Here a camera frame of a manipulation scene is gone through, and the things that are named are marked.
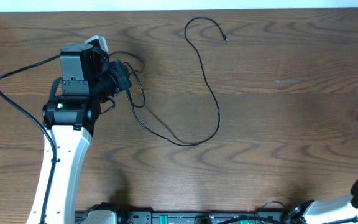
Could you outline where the black USB cable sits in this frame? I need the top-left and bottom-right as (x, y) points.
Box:
(108, 16), (229, 147)

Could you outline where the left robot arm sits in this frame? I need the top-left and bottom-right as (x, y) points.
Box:
(27, 36), (132, 223)

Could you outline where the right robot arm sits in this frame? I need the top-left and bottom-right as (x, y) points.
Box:
(284, 179), (358, 224)

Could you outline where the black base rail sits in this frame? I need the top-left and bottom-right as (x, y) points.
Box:
(74, 202), (305, 224)

